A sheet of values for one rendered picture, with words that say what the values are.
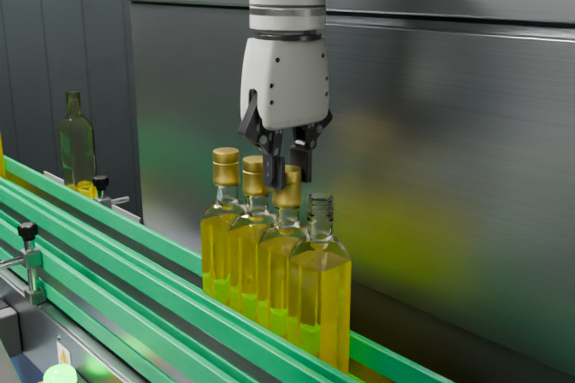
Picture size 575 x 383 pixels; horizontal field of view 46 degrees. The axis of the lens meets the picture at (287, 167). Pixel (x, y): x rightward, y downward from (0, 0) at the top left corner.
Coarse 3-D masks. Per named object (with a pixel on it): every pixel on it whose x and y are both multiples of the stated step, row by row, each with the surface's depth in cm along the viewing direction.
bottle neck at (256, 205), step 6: (246, 198) 84; (252, 198) 84; (258, 198) 84; (264, 198) 84; (246, 204) 85; (252, 204) 84; (258, 204) 84; (264, 204) 84; (246, 210) 85; (252, 210) 84; (258, 210) 84; (264, 210) 84
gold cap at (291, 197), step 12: (288, 168) 79; (300, 168) 79; (288, 180) 78; (300, 180) 79; (276, 192) 79; (288, 192) 78; (300, 192) 80; (276, 204) 79; (288, 204) 79; (300, 204) 80
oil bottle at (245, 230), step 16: (240, 224) 84; (256, 224) 83; (240, 240) 84; (256, 240) 83; (240, 256) 85; (256, 256) 83; (240, 272) 86; (256, 272) 84; (240, 288) 86; (256, 288) 84; (240, 304) 87; (256, 304) 85; (256, 320) 86
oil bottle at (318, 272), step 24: (312, 240) 76; (336, 240) 77; (288, 264) 78; (312, 264) 75; (336, 264) 76; (288, 288) 79; (312, 288) 75; (336, 288) 77; (288, 312) 79; (312, 312) 76; (336, 312) 77; (288, 336) 80; (312, 336) 77; (336, 336) 78; (336, 360) 79
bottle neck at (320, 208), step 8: (320, 192) 77; (312, 200) 75; (320, 200) 74; (328, 200) 75; (312, 208) 75; (320, 208) 75; (328, 208) 75; (312, 216) 75; (320, 216) 75; (328, 216) 75; (312, 224) 76; (320, 224) 75; (328, 224) 75; (312, 232) 76; (320, 232) 75; (328, 232) 76; (320, 240) 76
